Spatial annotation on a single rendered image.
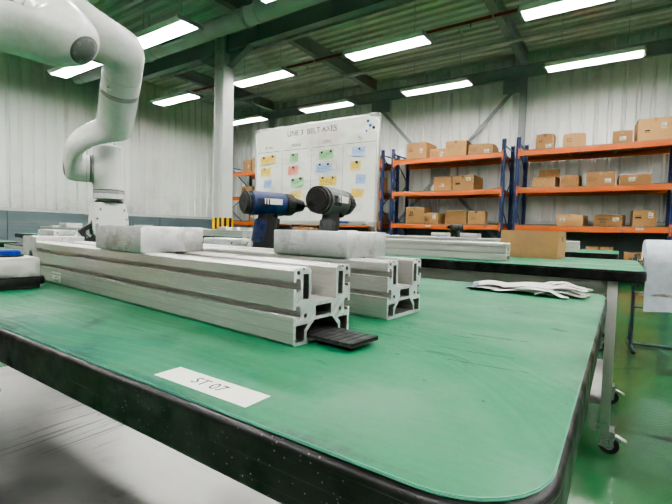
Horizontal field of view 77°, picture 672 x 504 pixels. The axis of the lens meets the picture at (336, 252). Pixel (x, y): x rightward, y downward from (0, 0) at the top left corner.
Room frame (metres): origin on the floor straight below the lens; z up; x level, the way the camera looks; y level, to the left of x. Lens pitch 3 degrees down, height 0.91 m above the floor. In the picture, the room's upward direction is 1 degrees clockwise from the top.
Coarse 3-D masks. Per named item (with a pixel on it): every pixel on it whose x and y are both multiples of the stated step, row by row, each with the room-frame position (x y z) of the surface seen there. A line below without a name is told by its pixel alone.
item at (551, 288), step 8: (488, 280) 1.00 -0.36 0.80; (488, 288) 0.93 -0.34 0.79; (496, 288) 0.93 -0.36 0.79; (504, 288) 0.93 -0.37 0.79; (512, 288) 0.92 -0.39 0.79; (520, 288) 0.89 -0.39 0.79; (528, 288) 0.88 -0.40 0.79; (536, 288) 0.88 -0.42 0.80; (544, 288) 0.88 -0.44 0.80; (552, 288) 0.88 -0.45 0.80; (560, 288) 0.87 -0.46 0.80; (568, 288) 0.86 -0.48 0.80; (576, 288) 0.88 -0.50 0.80; (584, 288) 0.88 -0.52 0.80; (560, 296) 0.84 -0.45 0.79; (576, 296) 0.85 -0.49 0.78; (584, 296) 0.85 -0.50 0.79
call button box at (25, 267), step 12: (0, 264) 0.77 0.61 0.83; (12, 264) 0.78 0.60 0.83; (24, 264) 0.80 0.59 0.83; (36, 264) 0.81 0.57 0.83; (0, 276) 0.77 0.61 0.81; (12, 276) 0.78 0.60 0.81; (24, 276) 0.80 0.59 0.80; (36, 276) 0.81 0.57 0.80; (0, 288) 0.77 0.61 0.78; (12, 288) 0.78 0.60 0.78; (24, 288) 0.80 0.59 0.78
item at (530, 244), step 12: (300, 228) 5.59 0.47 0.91; (312, 228) 5.57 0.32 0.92; (504, 240) 2.43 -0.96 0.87; (516, 240) 2.39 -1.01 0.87; (528, 240) 2.35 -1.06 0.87; (540, 240) 2.31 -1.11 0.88; (552, 240) 2.27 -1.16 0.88; (564, 240) 2.37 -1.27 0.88; (516, 252) 2.39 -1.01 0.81; (528, 252) 2.35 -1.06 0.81; (540, 252) 2.31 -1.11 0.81; (552, 252) 2.27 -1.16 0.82; (564, 252) 2.40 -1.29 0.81
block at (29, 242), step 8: (24, 240) 1.00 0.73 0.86; (32, 240) 0.96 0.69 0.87; (40, 240) 0.95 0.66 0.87; (48, 240) 0.97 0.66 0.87; (56, 240) 0.98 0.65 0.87; (64, 240) 0.99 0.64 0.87; (72, 240) 1.01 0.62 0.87; (80, 240) 1.02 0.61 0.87; (24, 248) 1.00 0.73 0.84; (32, 248) 0.96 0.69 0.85; (40, 248) 0.95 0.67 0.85; (40, 264) 0.95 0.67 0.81
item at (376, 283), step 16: (272, 256) 0.75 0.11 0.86; (288, 256) 0.72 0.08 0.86; (304, 256) 0.70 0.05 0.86; (320, 256) 0.68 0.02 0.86; (384, 256) 0.71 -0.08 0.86; (352, 272) 0.65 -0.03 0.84; (368, 272) 0.63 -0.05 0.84; (384, 272) 0.62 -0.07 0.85; (400, 272) 0.67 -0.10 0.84; (416, 272) 0.67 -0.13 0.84; (352, 288) 0.65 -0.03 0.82; (368, 288) 0.62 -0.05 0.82; (384, 288) 0.60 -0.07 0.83; (400, 288) 0.63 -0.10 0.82; (416, 288) 0.67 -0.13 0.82; (352, 304) 0.64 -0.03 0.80; (368, 304) 0.62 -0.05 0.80; (384, 304) 0.60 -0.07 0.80; (400, 304) 0.67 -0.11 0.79; (416, 304) 0.68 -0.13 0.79
